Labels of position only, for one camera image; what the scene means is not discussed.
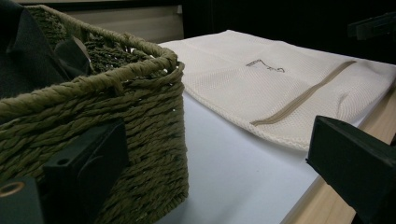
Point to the cream mesh laundry bag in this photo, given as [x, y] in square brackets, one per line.
[233, 84]

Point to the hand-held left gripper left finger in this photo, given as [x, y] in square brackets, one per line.
[87, 168]

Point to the dark garment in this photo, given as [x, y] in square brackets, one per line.
[28, 56]

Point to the pale blue table mat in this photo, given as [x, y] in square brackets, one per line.
[236, 174]

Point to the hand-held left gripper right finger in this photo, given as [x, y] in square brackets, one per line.
[358, 165]

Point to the green woven basket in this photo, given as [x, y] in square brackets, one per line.
[149, 124]

